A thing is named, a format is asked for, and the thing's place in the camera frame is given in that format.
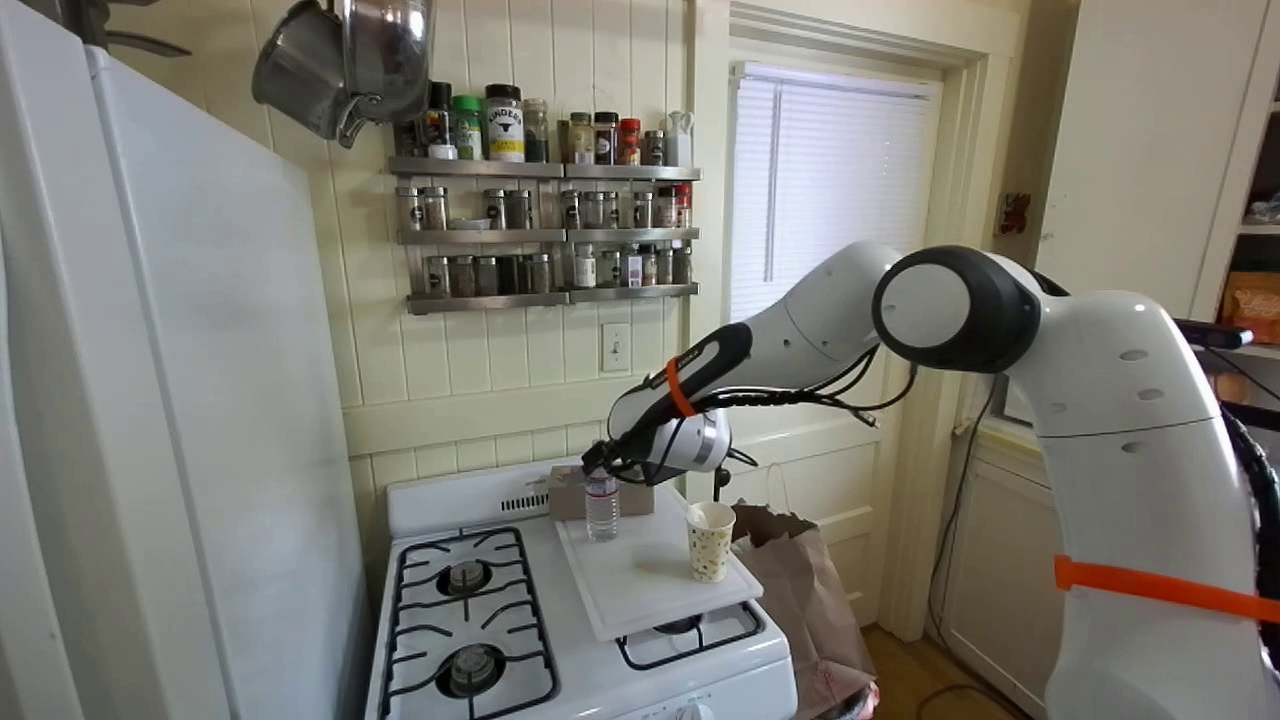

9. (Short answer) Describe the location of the clear plastic bottle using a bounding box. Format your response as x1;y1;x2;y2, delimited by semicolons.
584;468;626;545

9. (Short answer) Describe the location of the black metal stand frame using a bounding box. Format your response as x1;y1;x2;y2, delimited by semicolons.
1205;337;1280;432

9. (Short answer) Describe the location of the dark glass bottle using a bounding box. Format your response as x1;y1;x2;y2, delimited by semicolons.
424;80;460;163

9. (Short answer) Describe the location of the brown paper bag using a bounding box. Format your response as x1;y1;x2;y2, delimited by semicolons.
727;501;886;720

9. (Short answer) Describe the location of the hanging steel pot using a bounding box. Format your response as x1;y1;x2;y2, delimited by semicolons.
248;6;393;150

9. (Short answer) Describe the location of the tall white cabinet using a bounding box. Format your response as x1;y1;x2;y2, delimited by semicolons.
1028;0;1272;323

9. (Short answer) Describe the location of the wooden block bottle holder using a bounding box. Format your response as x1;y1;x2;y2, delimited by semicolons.
543;459;662;524

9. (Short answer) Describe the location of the large white label jar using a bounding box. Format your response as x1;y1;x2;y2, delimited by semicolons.
481;80;530;169

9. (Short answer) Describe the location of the small black burner grate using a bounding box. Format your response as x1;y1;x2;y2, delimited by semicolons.
611;599;767;675

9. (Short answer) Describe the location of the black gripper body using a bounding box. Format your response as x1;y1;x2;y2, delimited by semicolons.
581;426;702;488

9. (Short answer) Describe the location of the large black double burner grate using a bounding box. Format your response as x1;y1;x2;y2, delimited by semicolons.
376;524;563;720

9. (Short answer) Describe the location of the green lid spice jar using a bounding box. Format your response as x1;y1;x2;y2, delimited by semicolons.
448;92;488;163

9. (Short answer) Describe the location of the brown cardboard box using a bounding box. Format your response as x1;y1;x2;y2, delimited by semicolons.
1217;270;1280;354

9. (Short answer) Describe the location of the blind tilt wand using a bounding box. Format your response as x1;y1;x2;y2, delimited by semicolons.
764;77;789;287

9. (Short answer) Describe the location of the thin black stand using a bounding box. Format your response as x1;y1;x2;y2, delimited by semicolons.
712;450;761;507

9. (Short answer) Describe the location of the white gas stove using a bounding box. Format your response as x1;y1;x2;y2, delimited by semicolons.
359;452;805;720

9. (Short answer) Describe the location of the long orange tape strip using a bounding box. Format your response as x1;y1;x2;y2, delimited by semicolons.
1048;554;1280;627

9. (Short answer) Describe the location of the white chopping board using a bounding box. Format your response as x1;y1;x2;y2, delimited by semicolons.
554;493;767;650

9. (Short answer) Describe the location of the white fridge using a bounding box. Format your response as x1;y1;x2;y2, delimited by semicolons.
0;0;371;720

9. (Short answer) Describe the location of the metal spice rack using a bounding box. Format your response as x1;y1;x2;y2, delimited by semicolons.
385;155;705;322

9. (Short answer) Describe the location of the short orange tape strip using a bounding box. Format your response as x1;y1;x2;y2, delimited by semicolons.
662;354;702;422

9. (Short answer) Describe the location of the black camera bar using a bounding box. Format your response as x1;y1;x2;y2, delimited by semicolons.
1175;317;1266;355

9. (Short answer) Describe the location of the white wall outlet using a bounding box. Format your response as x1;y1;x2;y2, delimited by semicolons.
597;322;637;382

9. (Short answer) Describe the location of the thin black power cable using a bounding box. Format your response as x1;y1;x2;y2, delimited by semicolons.
929;382;1000;638

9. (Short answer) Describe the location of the white panelled door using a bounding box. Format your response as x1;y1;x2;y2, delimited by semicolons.
690;0;1036;650

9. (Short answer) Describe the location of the clear tall jar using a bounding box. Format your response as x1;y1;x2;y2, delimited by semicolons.
662;107;702;169

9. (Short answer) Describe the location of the round burner head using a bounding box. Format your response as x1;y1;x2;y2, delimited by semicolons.
438;558;497;599
438;642;511;703

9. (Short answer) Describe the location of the hanging steel bowl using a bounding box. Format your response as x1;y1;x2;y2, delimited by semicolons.
335;0;441;130

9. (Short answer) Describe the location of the red wall fixture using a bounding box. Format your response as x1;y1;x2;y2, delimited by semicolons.
997;192;1036;245

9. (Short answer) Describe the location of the white window blind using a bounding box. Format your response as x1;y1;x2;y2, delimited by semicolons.
727;63;946;327

